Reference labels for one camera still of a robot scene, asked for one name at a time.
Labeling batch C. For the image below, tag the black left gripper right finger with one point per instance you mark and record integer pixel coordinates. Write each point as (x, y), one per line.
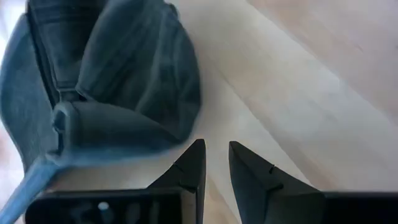
(258, 193)

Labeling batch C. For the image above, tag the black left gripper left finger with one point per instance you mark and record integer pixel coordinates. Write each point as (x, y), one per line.
(192, 174)

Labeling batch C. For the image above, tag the dark grey baseball cap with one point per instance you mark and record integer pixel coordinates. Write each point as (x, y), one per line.
(124, 77)

